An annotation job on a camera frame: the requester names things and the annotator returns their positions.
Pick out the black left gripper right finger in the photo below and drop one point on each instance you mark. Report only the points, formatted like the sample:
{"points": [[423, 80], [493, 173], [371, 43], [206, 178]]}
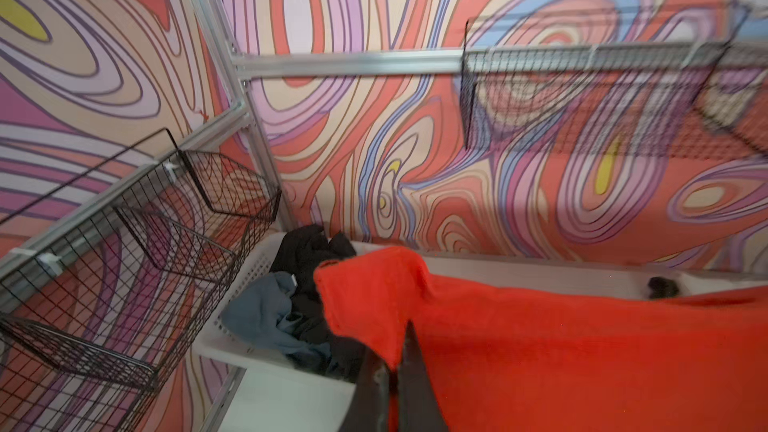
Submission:
{"points": [[418, 408]]}

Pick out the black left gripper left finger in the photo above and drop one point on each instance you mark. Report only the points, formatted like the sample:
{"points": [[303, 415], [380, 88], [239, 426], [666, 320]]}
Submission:
{"points": [[369, 409]]}

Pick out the red t-shirt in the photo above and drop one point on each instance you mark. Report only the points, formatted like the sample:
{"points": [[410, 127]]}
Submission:
{"points": [[511, 359]]}

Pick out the white plastic laundry basket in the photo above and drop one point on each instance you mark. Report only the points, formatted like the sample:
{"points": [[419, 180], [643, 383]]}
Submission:
{"points": [[215, 342]]}

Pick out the grey garment in basket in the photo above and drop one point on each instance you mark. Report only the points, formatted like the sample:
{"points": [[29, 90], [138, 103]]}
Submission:
{"points": [[263, 316]]}

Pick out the black garment in basket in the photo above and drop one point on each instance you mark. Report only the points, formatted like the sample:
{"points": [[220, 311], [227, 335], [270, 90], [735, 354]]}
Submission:
{"points": [[300, 253]]}

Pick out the folded green t-shirt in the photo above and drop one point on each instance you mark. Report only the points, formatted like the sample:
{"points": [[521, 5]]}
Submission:
{"points": [[662, 288]]}

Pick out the black wire basket left wall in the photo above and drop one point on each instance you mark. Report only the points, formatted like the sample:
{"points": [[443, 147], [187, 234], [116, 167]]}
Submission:
{"points": [[112, 258]]}

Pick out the black wire basket wall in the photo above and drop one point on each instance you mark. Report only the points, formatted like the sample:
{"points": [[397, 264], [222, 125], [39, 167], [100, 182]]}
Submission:
{"points": [[112, 258], [655, 81]]}

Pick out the black wire basket back wall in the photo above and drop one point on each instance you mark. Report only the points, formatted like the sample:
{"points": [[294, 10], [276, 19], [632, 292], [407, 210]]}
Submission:
{"points": [[655, 81]]}

